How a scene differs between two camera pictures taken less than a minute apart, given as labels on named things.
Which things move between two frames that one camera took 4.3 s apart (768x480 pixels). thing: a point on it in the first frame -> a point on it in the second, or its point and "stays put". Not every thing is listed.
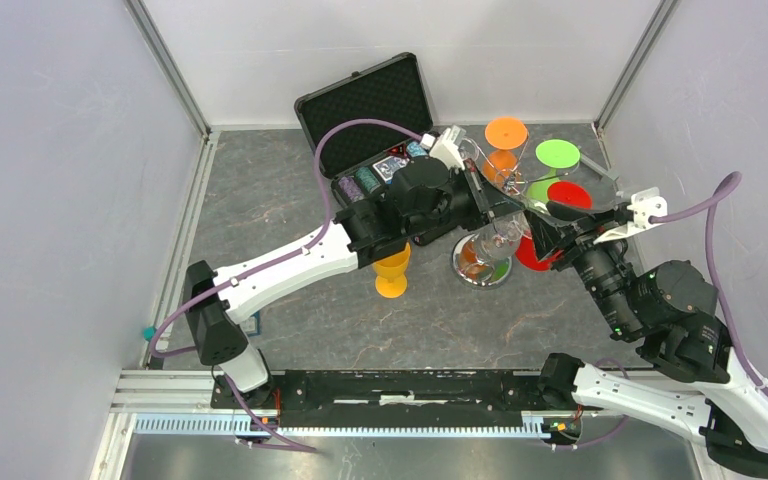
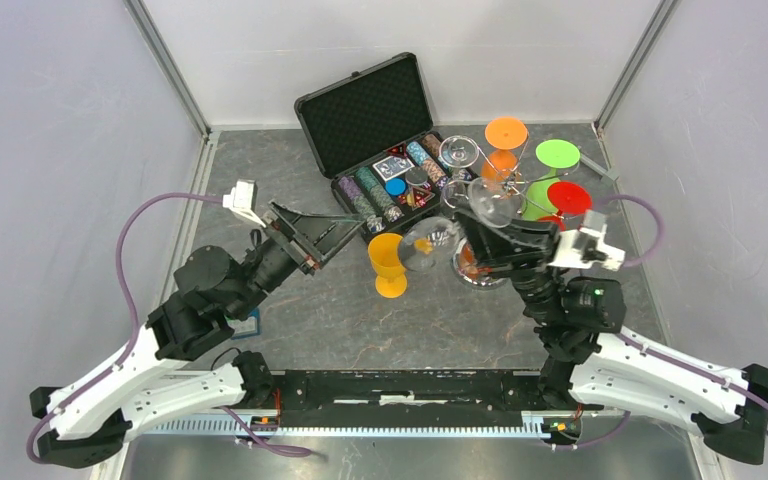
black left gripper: x=487 y=203 -> x=319 y=258
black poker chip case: x=359 y=159 stays put
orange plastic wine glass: x=503 y=134 stays put
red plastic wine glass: x=569 y=193 stays put
